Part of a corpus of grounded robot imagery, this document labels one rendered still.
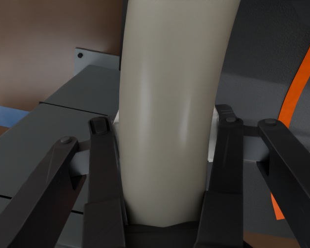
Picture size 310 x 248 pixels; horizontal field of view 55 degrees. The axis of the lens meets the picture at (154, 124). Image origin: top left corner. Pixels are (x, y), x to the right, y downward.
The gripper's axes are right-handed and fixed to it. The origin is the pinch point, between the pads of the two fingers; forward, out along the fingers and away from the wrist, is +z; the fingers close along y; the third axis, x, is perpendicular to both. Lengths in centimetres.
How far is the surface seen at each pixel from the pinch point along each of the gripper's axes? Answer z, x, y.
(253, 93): 86, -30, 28
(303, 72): 84, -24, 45
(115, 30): 90, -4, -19
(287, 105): 85, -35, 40
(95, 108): 53, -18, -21
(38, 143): 32.9, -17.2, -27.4
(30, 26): 93, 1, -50
